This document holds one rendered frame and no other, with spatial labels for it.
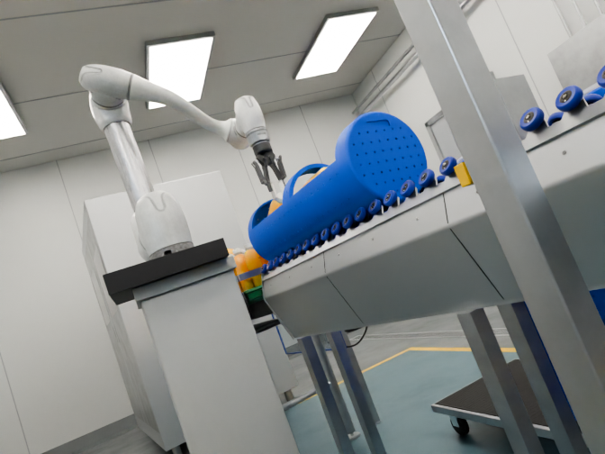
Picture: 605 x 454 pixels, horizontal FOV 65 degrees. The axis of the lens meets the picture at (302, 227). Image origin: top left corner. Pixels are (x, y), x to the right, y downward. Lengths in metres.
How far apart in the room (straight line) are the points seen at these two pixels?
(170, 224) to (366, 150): 0.69
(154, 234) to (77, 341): 4.71
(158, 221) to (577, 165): 1.21
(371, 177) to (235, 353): 0.68
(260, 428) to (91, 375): 4.82
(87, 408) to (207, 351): 4.83
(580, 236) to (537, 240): 0.28
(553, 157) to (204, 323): 1.05
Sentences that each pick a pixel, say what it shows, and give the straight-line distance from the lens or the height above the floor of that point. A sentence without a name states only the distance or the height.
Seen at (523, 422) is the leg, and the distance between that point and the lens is 1.31.
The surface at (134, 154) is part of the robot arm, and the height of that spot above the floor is 1.54.
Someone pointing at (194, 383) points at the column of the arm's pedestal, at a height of 0.68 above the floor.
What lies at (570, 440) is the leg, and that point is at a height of 0.24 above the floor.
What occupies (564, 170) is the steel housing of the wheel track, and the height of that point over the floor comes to 0.85.
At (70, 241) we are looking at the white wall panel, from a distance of 6.42.
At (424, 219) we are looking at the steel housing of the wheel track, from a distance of 1.17.
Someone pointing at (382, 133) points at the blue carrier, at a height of 1.16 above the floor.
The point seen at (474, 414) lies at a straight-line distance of 2.03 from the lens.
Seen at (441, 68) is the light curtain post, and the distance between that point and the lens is 0.75.
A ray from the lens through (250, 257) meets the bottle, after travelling 2.20.
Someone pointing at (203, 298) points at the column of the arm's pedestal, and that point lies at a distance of 1.51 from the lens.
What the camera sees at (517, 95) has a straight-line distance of 1.11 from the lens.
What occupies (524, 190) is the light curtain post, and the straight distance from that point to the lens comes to 0.72.
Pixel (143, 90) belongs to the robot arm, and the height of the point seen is 1.73.
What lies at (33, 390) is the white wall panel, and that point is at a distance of 6.35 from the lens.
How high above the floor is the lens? 0.83
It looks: 7 degrees up
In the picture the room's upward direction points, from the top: 21 degrees counter-clockwise
